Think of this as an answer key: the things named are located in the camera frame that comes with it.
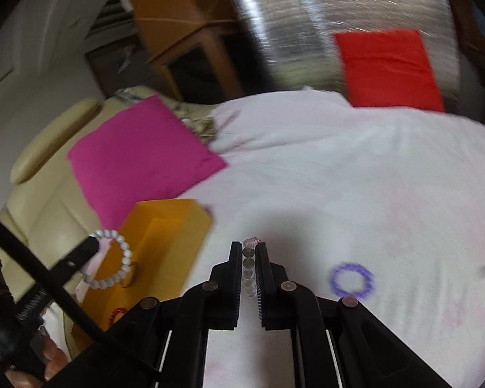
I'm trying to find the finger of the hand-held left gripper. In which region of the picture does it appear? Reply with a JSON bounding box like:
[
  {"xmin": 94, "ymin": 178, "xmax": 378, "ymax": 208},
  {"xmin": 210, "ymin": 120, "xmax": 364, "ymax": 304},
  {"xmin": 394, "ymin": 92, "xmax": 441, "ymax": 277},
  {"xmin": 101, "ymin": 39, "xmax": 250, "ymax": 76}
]
[{"xmin": 49, "ymin": 235, "xmax": 102, "ymax": 284}]

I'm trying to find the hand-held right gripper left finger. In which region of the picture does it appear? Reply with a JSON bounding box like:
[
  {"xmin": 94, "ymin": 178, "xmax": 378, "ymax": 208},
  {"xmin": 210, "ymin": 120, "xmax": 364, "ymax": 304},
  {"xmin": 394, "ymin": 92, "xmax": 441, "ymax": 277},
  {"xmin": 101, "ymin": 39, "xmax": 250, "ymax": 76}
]
[{"xmin": 70, "ymin": 241, "xmax": 243, "ymax": 388}]

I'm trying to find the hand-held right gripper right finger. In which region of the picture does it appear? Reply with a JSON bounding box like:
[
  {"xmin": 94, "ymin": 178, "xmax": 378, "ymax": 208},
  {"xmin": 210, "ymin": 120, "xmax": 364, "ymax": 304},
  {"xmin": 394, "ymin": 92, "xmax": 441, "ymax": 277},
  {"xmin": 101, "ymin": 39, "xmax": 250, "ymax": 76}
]
[{"xmin": 255, "ymin": 242, "xmax": 453, "ymax": 388}]

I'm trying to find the clear bead bracelet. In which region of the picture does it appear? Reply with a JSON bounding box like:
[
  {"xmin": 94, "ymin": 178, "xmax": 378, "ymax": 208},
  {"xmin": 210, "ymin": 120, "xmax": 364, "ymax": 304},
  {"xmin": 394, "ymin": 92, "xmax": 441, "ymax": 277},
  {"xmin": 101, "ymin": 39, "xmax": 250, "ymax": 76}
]
[{"xmin": 242, "ymin": 238, "xmax": 260, "ymax": 297}]

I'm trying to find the white bead bracelet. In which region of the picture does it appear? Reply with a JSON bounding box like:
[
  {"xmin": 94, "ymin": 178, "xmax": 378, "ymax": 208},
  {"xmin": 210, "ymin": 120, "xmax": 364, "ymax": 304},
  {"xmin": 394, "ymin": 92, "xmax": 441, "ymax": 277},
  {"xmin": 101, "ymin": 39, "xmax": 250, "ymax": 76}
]
[{"xmin": 83, "ymin": 230, "xmax": 135, "ymax": 289}]

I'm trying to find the red bead bracelet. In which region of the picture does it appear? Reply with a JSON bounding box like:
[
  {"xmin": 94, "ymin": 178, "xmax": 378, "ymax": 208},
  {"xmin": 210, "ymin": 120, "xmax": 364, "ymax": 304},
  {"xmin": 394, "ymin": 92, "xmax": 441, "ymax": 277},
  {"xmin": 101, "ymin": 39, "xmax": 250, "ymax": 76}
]
[{"xmin": 107, "ymin": 306, "xmax": 127, "ymax": 328}]

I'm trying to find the purple bead bracelet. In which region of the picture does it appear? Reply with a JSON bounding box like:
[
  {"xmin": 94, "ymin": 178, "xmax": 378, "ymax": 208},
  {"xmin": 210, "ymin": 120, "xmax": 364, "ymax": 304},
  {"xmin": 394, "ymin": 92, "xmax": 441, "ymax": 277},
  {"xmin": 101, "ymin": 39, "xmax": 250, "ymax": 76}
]
[{"xmin": 330, "ymin": 263, "xmax": 375, "ymax": 297}]

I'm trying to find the orange box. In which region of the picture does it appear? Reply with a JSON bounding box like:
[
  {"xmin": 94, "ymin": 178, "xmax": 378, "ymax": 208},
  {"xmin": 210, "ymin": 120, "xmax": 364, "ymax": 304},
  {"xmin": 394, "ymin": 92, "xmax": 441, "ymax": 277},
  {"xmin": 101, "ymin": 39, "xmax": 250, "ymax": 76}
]
[{"xmin": 70, "ymin": 199, "xmax": 213, "ymax": 356}]

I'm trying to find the person's left hand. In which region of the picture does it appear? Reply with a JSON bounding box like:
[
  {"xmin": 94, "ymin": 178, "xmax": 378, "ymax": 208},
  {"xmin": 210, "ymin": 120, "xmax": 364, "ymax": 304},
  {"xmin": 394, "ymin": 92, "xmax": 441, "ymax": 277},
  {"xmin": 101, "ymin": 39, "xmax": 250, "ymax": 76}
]
[{"xmin": 5, "ymin": 336, "xmax": 69, "ymax": 388}]

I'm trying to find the beige leather sofa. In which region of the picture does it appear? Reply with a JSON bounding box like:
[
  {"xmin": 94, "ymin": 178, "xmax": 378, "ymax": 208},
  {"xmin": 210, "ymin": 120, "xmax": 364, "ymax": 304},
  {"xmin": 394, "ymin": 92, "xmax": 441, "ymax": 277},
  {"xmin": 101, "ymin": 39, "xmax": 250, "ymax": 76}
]
[{"xmin": 0, "ymin": 87, "xmax": 146, "ymax": 356}]

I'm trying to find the white tablecloth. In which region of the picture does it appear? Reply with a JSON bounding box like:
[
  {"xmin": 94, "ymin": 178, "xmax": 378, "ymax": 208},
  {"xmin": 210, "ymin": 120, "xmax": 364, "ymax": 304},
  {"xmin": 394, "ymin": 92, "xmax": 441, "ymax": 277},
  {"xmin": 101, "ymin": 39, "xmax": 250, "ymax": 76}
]
[{"xmin": 44, "ymin": 89, "xmax": 485, "ymax": 388}]

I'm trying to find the pink cushion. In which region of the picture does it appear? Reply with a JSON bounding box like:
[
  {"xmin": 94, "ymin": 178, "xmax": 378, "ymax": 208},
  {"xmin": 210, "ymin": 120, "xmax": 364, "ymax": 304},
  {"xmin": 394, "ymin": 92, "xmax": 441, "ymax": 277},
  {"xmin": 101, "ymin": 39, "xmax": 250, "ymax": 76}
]
[{"xmin": 67, "ymin": 94, "xmax": 229, "ymax": 231}]

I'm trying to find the grey patterned cloth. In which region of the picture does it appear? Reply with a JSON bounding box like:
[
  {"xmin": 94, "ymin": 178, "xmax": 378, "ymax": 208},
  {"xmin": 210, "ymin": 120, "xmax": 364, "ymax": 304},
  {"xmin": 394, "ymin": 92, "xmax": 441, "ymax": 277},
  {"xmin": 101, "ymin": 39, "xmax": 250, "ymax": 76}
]
[{"xmin": 178, "ymin": 103, "xmax": 223, "ymax": 144}]

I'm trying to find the small red cushion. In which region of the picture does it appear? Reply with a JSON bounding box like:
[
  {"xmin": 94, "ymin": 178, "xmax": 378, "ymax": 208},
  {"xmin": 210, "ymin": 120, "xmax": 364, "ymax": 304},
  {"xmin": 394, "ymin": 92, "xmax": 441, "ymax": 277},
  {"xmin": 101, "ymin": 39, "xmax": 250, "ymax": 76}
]
[{"xmin": 333, "ymin": 29, "xmax": 445, "ymax": 113}]

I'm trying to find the silver foil insulation panel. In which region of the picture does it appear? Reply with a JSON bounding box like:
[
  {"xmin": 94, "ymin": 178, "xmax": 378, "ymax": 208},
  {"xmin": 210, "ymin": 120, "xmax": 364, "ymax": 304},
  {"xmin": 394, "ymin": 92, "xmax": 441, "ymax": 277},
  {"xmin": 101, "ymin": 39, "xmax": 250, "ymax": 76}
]
[{"xmin": 230, "ymin": 0, "xmax": 461, "ymax": 110}]

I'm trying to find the wooden cabinet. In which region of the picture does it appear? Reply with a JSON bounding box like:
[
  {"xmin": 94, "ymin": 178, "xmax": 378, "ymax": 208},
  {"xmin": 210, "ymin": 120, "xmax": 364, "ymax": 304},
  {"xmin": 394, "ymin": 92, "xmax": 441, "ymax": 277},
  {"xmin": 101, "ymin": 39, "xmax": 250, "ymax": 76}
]
[{"xmin": 117, "ymin": 0, "xmax": 247, "ymax": 102}]

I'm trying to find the black cable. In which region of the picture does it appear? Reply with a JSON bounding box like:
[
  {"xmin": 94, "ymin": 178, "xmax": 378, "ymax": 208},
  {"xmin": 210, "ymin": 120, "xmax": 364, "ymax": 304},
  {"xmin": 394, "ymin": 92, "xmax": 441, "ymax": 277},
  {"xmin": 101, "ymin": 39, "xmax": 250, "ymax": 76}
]
[{"xmin": 0, "ymin": 209, "xmax": 159, "ymax": 376}]

